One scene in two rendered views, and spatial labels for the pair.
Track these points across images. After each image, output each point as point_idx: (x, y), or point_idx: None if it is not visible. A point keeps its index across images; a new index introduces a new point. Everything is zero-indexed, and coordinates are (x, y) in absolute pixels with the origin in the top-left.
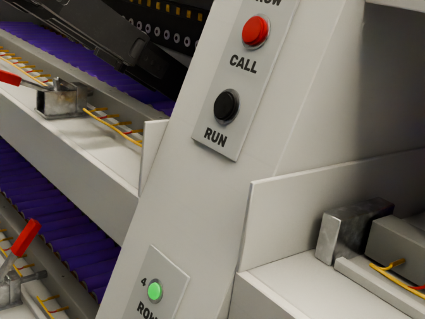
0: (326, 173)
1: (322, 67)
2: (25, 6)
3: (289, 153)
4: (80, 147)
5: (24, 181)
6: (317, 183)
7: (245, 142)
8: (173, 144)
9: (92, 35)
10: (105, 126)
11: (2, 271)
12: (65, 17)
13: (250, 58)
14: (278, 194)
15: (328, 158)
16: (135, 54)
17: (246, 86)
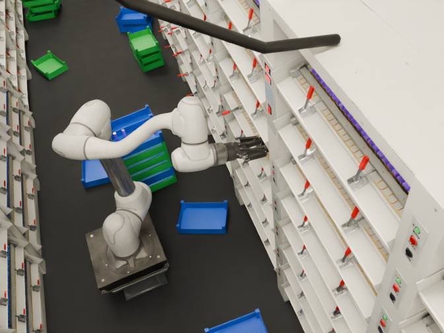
0: (289, 187)
1: (280, 182)
2: (245, 155)
3: (281, 189)
4: (263, 165)
5: None
6: (288, 189)
7: (277, 185)
8: (271, 178)
9: (256, 158)
10: (268, 154)
11: (261, 173)
12: (251, 160)
13: (274, 175)
14: (281, 193)
15: (289, 185)
16: (265, 155)
17: (275, 178)
